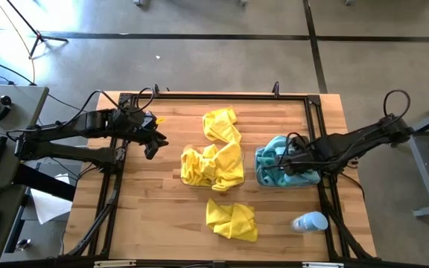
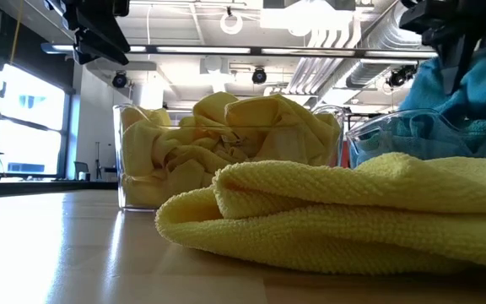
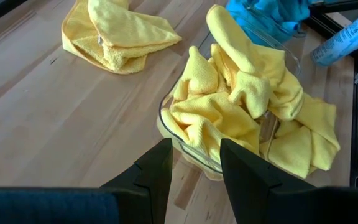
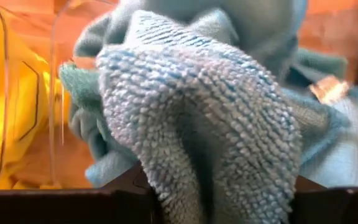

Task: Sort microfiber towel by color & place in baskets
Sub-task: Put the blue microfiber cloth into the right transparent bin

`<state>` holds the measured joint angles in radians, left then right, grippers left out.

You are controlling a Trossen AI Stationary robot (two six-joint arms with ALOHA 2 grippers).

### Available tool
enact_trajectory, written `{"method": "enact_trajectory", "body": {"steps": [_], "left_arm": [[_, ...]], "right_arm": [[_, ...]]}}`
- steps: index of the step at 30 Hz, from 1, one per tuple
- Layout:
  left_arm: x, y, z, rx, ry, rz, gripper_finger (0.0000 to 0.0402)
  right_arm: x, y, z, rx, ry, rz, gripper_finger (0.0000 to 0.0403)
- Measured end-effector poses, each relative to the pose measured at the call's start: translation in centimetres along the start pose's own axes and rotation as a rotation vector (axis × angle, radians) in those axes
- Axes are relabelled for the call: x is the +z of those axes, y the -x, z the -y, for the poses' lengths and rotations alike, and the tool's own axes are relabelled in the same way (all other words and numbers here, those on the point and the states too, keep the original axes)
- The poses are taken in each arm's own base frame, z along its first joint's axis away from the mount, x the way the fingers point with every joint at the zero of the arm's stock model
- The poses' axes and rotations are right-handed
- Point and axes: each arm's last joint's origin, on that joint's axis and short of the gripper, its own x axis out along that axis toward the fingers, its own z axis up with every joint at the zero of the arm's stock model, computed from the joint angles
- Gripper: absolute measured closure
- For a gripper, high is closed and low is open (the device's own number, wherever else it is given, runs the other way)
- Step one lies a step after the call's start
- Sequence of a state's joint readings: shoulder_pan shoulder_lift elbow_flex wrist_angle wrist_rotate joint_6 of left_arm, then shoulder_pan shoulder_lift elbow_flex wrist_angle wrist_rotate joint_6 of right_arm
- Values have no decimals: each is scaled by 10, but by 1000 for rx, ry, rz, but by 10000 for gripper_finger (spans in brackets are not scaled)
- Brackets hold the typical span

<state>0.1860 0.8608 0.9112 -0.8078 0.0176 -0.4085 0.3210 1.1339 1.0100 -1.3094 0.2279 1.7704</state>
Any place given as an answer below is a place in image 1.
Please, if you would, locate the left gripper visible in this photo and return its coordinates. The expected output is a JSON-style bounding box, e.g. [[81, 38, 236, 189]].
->
[[113, 107, 170, 161]]

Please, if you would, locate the yellow microfiber towel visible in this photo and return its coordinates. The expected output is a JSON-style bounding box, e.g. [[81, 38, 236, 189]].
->
[[212, 140, 246, 192], [198, 143, 221, 188], [179, 146, 206, 187], [202, 106, 243, 145], [205, 197, 259, 243]]

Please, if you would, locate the clear plastic basket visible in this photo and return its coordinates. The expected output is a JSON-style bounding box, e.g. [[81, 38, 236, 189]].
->
[[179, 143, 247, 191], [253, 143, 322, 189]]

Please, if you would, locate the white label strip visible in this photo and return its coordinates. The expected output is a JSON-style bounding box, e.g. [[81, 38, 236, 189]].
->
[[302, 261, 345, 268], [93, 260, 138, 268]]

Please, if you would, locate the white paper sheet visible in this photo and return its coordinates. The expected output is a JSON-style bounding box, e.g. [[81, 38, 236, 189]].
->
[[30, 174, 74, 226]]

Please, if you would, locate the grey office desk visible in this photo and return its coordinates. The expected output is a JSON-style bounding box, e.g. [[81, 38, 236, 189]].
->
[[0, 84, 77, 264]]

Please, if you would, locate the black tripod stand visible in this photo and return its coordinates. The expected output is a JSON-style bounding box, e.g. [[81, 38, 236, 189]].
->
[[4, 0, 69, 59]]

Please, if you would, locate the small silver object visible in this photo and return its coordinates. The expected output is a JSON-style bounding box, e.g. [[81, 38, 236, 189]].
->
[[15, 237, 32, 252]]

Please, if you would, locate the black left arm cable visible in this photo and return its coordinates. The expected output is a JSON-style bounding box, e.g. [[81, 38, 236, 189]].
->
[[45, 86, 156, 127]]

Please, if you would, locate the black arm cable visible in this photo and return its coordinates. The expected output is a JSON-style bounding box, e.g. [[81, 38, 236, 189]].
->
[[45, 86, 156, 127], [382, 88, 412, 120]]

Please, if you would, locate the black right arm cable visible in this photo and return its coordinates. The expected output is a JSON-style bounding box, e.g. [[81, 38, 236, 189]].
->
[[382, 88, 412, 120]]

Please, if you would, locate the grey metal table frame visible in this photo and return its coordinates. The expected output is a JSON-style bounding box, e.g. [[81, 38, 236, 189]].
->
[[387, 95, 429, 219]]

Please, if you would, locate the yellow floor cable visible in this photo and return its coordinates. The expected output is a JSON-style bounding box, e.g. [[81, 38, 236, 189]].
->
[[0, 0, 37, 85]]

